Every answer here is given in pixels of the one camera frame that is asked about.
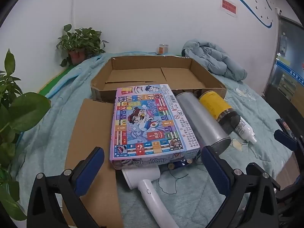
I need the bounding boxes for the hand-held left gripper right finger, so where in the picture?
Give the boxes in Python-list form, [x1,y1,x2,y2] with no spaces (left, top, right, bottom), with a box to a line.
[201,145,279,228]

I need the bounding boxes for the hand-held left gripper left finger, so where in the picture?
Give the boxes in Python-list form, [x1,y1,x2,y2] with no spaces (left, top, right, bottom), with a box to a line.
[27,146,105,228]

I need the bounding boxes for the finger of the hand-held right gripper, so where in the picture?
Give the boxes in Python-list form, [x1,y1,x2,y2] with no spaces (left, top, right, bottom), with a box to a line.
[274,129,301,151]
[276,118,294,131]

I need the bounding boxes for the white plastic bottle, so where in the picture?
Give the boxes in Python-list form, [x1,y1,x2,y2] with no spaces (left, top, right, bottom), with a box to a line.
[234,116,258,144]

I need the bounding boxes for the silver metal can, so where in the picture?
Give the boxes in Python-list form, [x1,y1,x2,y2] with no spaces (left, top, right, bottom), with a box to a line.
[175,92,232,164]

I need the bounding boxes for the white hair dryer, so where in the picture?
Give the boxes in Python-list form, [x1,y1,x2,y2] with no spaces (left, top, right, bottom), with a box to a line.
[122,166,180,228]

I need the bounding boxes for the colourful board game box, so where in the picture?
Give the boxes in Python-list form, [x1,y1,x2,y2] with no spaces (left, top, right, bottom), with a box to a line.
[110,84,200,170]

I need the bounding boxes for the cardboard box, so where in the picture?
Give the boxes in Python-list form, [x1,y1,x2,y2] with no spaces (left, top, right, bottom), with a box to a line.
[90,55,228,105]

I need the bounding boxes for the flat cardboard sheet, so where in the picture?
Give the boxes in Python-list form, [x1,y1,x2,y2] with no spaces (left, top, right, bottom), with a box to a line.
[62,98,124,228]

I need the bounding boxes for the glass door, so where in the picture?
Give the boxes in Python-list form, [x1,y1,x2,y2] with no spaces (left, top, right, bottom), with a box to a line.
[262,15,304,133]

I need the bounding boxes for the light teal blanket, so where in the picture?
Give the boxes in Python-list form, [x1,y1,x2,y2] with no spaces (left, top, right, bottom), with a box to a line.
[11,51,300,228]

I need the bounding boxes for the large leafy green plant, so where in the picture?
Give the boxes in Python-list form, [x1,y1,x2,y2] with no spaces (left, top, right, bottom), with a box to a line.
[0,49,52,221]

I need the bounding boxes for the green mat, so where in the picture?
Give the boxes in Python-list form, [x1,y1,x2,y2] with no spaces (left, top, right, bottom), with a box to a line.
[39,66,76,97]

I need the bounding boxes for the light blue padded jacket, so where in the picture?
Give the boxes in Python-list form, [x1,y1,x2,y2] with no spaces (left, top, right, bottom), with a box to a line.
[182,39,247,81]

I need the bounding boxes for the small potted green plant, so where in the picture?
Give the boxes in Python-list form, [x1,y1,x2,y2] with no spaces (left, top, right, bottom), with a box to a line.
[56,24,110,67]

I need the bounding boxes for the blue wall decal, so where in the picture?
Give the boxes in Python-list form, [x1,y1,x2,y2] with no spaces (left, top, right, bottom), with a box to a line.
[190,0,273,29]

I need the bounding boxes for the red wall sign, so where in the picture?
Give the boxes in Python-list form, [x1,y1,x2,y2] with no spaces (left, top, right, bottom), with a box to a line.
[221,0,238,17]

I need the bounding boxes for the white wall conduit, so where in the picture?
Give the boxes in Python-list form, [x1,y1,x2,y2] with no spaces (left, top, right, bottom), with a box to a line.
[71,0,77,29]

